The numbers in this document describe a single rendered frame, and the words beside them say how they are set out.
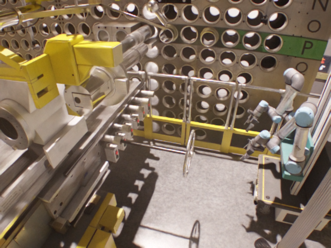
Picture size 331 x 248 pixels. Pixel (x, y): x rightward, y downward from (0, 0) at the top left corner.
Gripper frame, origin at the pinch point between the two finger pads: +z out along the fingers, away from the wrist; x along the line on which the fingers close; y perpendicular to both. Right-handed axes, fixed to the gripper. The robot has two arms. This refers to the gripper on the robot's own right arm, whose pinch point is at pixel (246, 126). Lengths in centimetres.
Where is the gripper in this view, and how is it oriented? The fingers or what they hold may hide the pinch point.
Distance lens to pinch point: 235.7
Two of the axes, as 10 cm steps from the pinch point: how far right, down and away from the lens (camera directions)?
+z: -4.1, 7.6, 5.0
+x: 2.1, -4.6, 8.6
